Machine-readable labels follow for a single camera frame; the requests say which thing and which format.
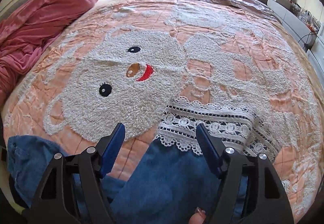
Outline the blue denim pants lace trim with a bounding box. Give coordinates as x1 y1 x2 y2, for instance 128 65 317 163
7 98 270 223

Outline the right hand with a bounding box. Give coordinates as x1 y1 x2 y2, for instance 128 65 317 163
188 207 206 224

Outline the peach bear pattern bedspread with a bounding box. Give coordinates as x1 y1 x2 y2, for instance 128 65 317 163
2 0 323 222

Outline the white drawer cabinet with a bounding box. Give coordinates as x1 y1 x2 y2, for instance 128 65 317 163
306 23 324 85

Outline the pink crumpled blanket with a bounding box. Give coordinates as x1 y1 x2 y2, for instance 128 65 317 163
1 0 98 103

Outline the white vanity desk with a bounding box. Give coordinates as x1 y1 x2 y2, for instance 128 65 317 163
259 0 316 52

